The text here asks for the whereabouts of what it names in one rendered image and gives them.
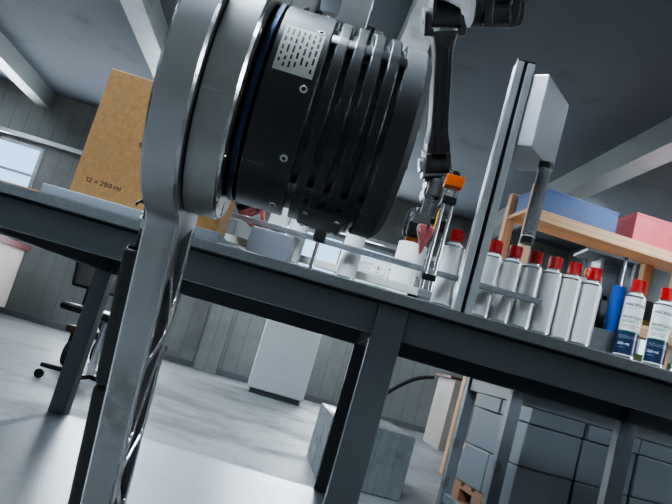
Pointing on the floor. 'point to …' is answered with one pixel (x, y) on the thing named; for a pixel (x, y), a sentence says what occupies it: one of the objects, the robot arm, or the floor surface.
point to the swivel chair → (80, 313)
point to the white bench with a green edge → (514, 434)
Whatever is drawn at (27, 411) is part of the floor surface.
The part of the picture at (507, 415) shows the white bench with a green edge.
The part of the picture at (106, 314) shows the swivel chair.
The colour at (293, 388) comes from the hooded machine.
